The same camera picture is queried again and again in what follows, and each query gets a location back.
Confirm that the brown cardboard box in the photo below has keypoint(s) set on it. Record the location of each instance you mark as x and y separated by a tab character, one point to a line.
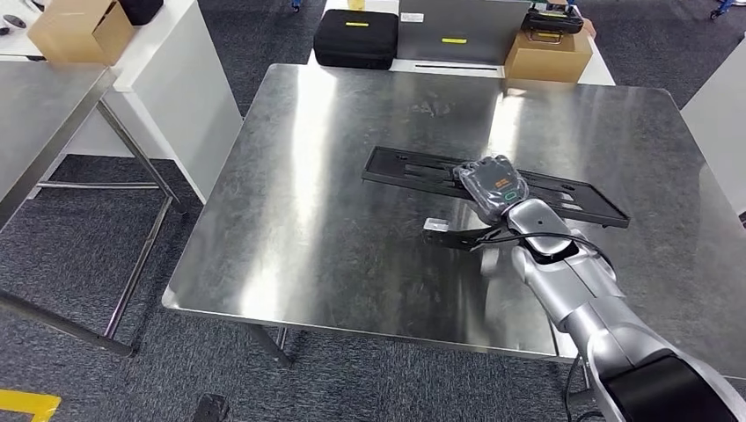
548	61
76	29

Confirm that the grey flat case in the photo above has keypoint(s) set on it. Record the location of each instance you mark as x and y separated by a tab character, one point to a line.
466	29

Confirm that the white desk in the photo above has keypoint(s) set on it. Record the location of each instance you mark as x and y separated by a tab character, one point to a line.
717	116
175	87
402	65

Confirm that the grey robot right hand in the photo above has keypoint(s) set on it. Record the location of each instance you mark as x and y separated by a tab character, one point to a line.
495	186

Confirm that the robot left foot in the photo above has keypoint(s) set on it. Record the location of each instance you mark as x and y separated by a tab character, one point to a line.
210	409

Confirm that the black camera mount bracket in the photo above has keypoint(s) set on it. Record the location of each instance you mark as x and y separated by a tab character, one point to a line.
466	239

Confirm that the stainless steel table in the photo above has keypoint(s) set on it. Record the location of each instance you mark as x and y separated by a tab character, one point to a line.
35	105
349	233

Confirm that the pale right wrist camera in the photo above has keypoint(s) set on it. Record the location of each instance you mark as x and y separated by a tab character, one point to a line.
436	225

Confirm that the black case yellow label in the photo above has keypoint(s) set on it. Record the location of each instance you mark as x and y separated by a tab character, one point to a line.
355	43

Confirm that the yellow cup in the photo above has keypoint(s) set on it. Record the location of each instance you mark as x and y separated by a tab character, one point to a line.
356	4

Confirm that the yellow floor tape square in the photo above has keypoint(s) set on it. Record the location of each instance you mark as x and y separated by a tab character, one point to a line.
26	403

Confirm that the black bag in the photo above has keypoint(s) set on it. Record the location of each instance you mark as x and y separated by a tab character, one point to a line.
140	9

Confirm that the black plastic plate part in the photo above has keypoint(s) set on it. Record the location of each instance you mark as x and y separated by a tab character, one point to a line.
408	169

